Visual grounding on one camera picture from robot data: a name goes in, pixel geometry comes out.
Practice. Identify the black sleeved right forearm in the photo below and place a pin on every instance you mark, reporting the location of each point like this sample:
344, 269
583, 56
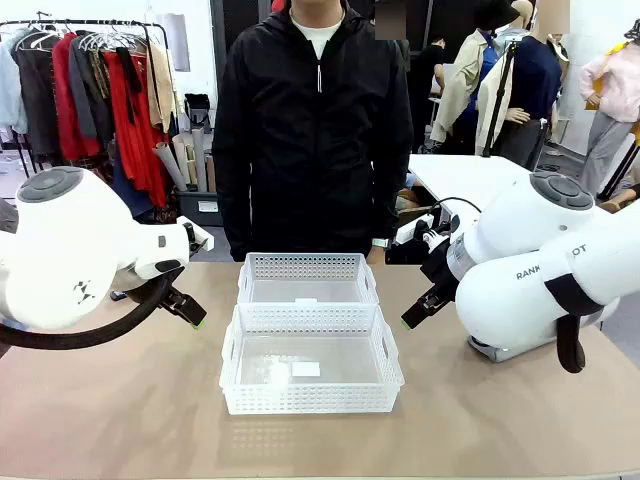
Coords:
232, 210

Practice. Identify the mannequin in navy top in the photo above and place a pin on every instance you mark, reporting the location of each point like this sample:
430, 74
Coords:
535, 75

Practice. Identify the mannequin in beige trench coat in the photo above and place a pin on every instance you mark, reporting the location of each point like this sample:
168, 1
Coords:
465, 85

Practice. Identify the pale wall poster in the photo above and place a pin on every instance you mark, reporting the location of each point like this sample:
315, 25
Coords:
178, 42

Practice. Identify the silver smartwatch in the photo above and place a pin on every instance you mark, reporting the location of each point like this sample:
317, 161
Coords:
380, 243

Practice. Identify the background person in black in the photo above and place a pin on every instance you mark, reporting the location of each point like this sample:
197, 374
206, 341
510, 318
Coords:
427, 75

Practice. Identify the mannequin in pink top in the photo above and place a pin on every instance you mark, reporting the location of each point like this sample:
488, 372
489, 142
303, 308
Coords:
612, 100

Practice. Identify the beige paper roll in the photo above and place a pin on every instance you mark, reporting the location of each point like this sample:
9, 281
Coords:
181, 155

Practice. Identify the gray storage bin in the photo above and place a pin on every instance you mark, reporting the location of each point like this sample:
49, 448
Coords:
200, 207

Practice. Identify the red hanging jacket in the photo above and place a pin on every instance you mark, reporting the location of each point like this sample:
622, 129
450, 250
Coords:
65, 100

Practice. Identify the person's left hand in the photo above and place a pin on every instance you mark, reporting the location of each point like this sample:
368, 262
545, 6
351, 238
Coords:
376, 255

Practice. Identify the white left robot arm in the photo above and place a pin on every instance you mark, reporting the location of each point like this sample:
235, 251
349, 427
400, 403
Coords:
65, 250

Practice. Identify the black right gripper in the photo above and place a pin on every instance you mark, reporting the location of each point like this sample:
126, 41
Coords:
437, 265

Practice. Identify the beige hanging garment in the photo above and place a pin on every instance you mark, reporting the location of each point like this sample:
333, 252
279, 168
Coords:
162, 90

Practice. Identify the gray hanging garment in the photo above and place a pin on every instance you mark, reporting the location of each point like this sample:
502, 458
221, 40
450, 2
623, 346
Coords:
85, 90

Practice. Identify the black hat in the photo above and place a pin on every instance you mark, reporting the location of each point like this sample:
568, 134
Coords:
495, 12

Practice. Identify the long red dress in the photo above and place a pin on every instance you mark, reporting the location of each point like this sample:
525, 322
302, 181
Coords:
135, 140

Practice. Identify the black sleeved left forearm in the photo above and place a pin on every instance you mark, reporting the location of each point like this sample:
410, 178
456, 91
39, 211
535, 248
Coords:
392, 210

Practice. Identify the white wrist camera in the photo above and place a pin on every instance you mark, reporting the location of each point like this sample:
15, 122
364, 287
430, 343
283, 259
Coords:
412, 231
202, 240

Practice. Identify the light blue hanging garment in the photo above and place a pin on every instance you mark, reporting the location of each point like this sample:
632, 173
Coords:
10, 90

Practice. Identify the navy hanging garment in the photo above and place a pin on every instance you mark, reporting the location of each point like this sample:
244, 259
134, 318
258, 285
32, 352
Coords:
132, 195

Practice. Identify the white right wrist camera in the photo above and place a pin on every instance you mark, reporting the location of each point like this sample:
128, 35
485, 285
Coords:
412, 231

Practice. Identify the person in black jacket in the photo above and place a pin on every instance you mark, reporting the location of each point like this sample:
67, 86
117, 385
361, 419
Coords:
310, 150

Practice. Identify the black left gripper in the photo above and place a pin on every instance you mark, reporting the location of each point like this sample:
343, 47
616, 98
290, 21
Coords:
188, 240

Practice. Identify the brown jacket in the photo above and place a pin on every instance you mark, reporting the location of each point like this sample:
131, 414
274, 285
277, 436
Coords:
7, 217

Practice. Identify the red garment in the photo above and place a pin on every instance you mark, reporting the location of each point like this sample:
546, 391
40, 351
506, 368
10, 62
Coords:
278, 4

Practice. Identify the dark brown hanging coat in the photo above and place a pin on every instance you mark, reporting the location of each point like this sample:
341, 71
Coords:
37, 100

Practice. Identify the white perforated plastic basket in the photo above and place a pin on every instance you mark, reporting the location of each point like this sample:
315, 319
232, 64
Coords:
260, 265
310, 395

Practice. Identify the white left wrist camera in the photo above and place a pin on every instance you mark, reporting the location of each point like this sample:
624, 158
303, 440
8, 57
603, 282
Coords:
202, 240

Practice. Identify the slanted gray paper roll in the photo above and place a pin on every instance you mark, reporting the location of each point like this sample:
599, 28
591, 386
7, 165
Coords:
170, 167

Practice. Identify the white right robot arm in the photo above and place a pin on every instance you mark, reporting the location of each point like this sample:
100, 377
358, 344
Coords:
525, 225

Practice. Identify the tall gray paper roll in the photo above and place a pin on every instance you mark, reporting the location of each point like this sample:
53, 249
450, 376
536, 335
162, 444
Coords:
199, 160

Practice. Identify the black metal clothes rack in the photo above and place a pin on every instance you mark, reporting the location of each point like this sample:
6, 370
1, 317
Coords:
75, 22

